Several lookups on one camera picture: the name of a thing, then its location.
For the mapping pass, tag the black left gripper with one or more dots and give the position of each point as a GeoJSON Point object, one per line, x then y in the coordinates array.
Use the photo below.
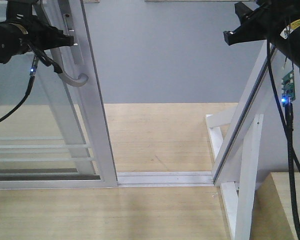
{"type": "Point", "coordinates": [29, 17]}

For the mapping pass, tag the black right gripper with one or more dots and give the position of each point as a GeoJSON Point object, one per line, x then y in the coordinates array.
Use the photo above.
{"type": "Point", "coordinates": [255, 24]}

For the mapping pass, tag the grey curved door handle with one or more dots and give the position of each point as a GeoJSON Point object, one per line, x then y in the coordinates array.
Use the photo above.
{"type": "Point", "coordinates": [68, 74]}

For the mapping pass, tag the white framed sliding glass door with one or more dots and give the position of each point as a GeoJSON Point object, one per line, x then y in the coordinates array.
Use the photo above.
{"type": "Point", "coordinates": [53, 135]}

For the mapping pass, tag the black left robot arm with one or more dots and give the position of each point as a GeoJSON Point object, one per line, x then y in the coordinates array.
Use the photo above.
{"type": "Point", "coordinates": [12, 42]}

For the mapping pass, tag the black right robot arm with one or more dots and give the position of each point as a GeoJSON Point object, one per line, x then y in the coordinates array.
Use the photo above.
{"type": "Point", "coordinates": [285, 34]}

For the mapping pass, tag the grey door lock plate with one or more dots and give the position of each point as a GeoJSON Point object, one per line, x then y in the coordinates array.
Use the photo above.
{"type": "Point", "coordinates": [68, 20]}

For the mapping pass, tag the green circuit board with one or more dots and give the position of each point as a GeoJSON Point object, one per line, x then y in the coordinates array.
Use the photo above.
{"type": "Point", "coordinates": [288, 88]}

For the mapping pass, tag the light wooden floor board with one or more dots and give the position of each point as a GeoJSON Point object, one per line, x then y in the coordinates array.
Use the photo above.
{"type": "Point", "coordinates": [145, 137]}

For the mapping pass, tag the white triangular support brace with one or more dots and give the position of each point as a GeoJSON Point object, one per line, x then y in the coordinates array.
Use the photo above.
{"type": "Point", "coordinates": [238, 196]}

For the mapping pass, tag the light wooden box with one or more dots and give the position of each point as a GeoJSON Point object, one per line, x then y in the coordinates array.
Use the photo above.
{"type": "Point", "coordinates": [272, 217]}

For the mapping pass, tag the white door frame post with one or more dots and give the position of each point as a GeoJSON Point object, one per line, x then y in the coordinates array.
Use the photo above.
{"type": "Point", "coordinates": [239, 120]}

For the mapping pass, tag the white wall panel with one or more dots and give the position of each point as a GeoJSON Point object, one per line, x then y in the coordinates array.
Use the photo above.
{"type": "Point", "coordinates": [273, 155]}

